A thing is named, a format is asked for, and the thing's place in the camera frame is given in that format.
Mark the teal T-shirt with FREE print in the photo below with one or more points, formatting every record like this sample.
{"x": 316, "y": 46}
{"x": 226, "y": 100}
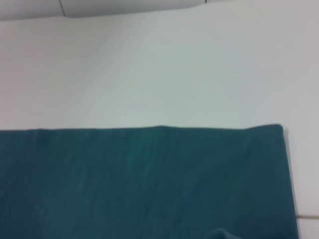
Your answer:
{"x": 149, "y": 186}

